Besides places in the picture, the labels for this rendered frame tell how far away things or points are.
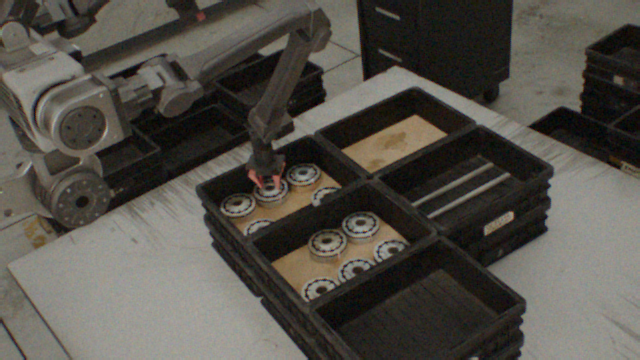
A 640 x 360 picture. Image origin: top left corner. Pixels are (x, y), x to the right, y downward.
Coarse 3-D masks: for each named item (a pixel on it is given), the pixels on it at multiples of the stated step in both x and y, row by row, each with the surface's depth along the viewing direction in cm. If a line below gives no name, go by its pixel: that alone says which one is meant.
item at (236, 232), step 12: (288, 144) 229; (324, 144) 227; (336, 156) 222; (240, 168) 222; (348, 168) 217; (216, 180) 219; (360, 180) 211; (204, 192) 215; (336, 192) 208; (216, 216) 209; (288, 216) 202; (228, 228) 204; (264, 228) 200; (240, 240) 199
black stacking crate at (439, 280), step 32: (416, 256) 187; (448, 256) 190; (384, 288) 186; (416, 288) 191; (448, 288) 190; (480, 288) 183; (352, 320) 185; (384, 320) 184; (416, 320) 183; (448, 320) 182; (480, 320) 181; (384, 352) 176; (416, 352) 175; (480, 352) 171
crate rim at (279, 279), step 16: (384, 192) 207; (320, 208) 205; (400, 208) 201; (288, 224) 201; (256, 256) 192; (272, 272) 186; (368, 272) 183; (288, 288) 181; (336, 288) 180; (304, 304) 177
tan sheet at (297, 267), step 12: (384, 228) 210; (300, 252) 206; (348, 252) 204; (360, 252) 203; (372, 252) 203; (276, 264) 203; (288, 264) 203; (300, 264) 202; (312, 264) 202; (324, 264) 201; (336, 264) 201; (288, 276) 199; (300, 276) 199; (312, 276) 198; (336, 276) 197; (300, 288) 195
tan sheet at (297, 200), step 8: (328, 176) 231; (328, 184) 228; (336, 184) 227; (296, 192) 226; (304, 192) 226; (312, 192) 226; (288, 200) 224; (296, 200) 224; (304, 200) 223; (264, 208) 222; (272, 208) 222; (280, 208) 221; (288, 208) 221; (296, 208) 221; (256, 216) 220; (264, 216) 219; (272, 216) 219; (280, 216) 219; (240, 224) 218
